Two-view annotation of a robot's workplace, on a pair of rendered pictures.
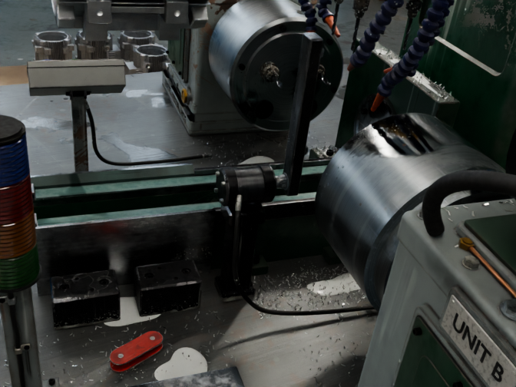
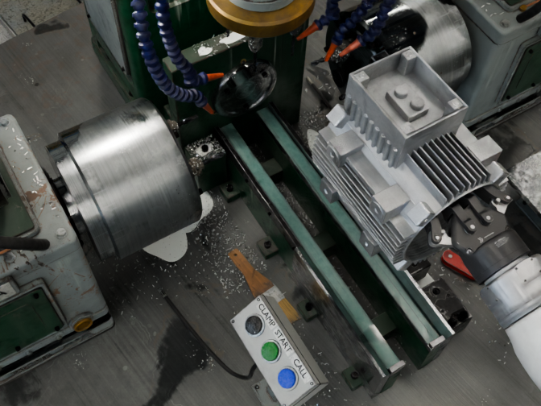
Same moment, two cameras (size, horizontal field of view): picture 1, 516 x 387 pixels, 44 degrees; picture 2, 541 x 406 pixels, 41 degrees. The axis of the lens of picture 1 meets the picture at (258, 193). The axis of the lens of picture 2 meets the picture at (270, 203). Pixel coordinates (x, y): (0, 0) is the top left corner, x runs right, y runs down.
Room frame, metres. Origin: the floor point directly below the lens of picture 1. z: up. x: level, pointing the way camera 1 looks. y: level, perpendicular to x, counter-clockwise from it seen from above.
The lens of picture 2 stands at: (1.18, 0.73, 2.14)
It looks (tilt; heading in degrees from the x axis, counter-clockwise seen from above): 59 degrees down; 259
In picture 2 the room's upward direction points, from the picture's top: 3 degrees clockwise
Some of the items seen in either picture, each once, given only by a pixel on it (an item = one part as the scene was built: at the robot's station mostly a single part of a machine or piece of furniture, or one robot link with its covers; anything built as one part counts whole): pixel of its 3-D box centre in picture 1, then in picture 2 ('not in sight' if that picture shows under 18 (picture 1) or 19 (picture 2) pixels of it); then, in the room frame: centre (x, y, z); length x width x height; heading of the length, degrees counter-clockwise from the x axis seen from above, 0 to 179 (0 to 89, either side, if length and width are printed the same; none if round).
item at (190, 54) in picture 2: (398, 150); (230, 82); (1.09, -0.26, 0.97); 0.30 x 0.11 x 0.34; 23
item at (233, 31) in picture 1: (265, 53); (101, 192); (1.36, 0.02, 1.04); 0.37 x 0.25 x 0.25; 23
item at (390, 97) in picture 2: not in sight; (402, 108); (0.91, 0.18, 1.41); 0.12 x 0.11 x 0.07; 113
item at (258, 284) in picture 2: not in sight; (261, 287); (1.08, 0.14, 0.80); 0.21 x 0.05 x 0.01; 119
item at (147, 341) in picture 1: (137, 351); (461, 264); (0.66, 0.15, 0.81); 0.09 x 0.03 x 0.02; 138
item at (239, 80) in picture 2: (374, 133); (245, 89); (1.07, -0.20, 1.02); 0.15 x 0.02 x 0.15; 23
